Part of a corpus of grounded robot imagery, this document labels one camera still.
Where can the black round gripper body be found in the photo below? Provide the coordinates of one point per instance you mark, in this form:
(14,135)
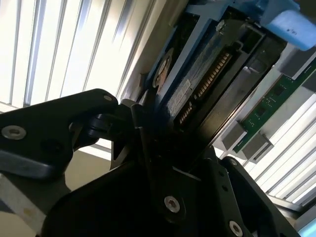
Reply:
(106,212)

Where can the hard disk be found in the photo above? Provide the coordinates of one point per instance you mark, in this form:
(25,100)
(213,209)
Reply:
(222,74)

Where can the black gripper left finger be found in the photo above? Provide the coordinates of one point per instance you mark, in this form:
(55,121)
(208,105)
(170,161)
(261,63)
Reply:
(42,128)

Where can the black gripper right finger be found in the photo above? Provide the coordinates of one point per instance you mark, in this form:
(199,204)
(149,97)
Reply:
(237,197)

